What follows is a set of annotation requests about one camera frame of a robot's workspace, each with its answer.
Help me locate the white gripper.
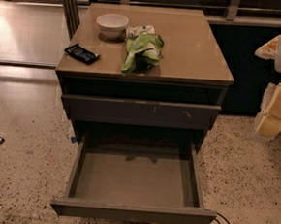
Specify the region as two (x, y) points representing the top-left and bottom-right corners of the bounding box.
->
(254, 83), (281, 139)

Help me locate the green rice chip bag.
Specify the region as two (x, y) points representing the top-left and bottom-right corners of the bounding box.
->
(120, 33), (165, 75)

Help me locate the closed top drawer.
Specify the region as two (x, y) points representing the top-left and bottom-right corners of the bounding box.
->
(62, 94), (221, 130)

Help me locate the brown drawer cabinet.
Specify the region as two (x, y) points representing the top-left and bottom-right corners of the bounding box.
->
(43, 0), (240, 224)

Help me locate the open middle drawer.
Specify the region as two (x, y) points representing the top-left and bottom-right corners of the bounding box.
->
(50, 139), (217, 224)

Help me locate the metal window railing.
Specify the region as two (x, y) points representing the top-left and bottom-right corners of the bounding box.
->
(86, 0), (281, 26)

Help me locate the white green snack pack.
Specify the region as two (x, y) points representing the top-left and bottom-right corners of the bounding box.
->
(125, 25), (156, 40)

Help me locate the white ceramic bowl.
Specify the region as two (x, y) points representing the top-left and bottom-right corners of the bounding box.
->
(96, 14), (129, 40)

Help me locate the blue tape piece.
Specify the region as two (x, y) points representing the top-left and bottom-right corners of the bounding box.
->
(71, 136), (77, 143)

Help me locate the black snack packet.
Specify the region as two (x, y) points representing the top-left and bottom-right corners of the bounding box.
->
(65, 44), (100, 64)

